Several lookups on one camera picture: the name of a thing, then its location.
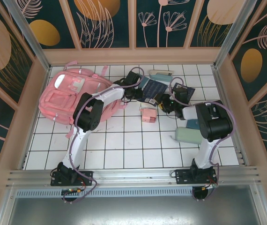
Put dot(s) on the white and blue stapler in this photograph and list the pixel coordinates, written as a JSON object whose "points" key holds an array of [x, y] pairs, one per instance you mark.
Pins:
{"points": [[159, 72]]}

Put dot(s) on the mint green pouch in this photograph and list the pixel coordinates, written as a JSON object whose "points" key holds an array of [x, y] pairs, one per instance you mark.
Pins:
{"points": [[187, 136]]}

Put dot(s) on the pink student backpack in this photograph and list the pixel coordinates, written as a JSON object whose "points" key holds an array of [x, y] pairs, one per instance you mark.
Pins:
{"points": [[58, 100]]}

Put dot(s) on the grey metal sheet panel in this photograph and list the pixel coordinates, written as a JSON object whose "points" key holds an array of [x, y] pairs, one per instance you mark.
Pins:
{"points": [[133, 211]]}

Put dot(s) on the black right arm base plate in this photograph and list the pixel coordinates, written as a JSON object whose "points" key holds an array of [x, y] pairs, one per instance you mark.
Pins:
{"points": [[182, 178]]}

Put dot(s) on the small pink box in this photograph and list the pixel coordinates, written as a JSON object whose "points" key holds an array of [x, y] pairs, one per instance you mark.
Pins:
{"points": [[148, 116]]}

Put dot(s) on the dark blue notebook with codes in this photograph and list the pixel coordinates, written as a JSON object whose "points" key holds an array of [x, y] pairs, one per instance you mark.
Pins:
{"points": [[190, 92]]}

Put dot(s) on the teal blue pencil case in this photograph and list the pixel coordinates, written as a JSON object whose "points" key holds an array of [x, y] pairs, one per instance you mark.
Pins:
{"points": [[162, 78]]}

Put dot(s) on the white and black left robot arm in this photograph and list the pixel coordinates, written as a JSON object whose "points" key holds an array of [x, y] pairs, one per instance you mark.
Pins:
{"points": [[77, 145]]}

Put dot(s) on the aluminium corner post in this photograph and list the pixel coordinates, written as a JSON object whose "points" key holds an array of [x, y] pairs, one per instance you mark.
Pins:
{"points": [[28, 35], [233, 35]]}

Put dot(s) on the aluminium side rail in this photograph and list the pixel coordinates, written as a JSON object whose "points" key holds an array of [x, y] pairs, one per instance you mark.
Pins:
{"points": [[227, 110], [24, 164]]}

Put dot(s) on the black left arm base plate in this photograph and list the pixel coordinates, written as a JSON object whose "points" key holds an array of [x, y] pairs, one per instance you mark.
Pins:
{"points": [[86, 177]]}

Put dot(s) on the aluminium mounting rail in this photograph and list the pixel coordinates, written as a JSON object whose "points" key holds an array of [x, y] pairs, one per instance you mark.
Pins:
{"points": [[133, 175]]}

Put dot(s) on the small circuit board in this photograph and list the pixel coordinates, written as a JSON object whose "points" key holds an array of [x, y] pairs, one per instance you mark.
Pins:
{"points": [[209, 186], [73, 191]]}

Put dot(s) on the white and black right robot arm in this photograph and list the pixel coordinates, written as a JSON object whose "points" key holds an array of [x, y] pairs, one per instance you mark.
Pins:
{"points": [[206, 152]]}

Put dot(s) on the thin teal booklet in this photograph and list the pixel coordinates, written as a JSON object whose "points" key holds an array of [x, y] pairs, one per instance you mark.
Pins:
{"points": [[143, 83]]}

